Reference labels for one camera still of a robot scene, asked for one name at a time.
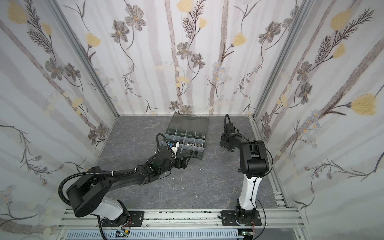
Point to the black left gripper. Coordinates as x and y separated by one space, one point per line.
184 163

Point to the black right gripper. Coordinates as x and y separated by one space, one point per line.
226 136

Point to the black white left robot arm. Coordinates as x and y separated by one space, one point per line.
86 192

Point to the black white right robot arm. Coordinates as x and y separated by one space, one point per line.
230 219

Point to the green compartment organizer box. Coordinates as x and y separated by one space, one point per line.
190 132

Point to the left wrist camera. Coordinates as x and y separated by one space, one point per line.
174 145

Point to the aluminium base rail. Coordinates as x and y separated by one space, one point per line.
211 219

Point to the white slotted cable duct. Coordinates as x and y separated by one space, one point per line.
160 234

